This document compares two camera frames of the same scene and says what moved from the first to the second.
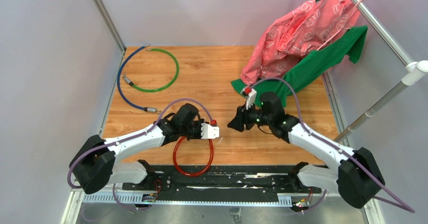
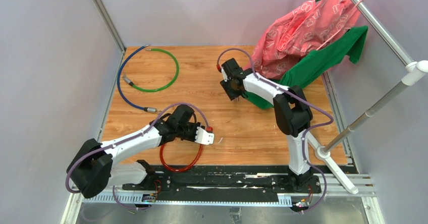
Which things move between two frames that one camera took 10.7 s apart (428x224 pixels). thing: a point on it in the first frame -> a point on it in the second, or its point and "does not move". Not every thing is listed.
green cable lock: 140,89 does not move
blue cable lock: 147,109 does not move
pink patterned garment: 300,30 does not move
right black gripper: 241,118 -> 231,94
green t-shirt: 350,42 does not move
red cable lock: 193,174 -> 176,170
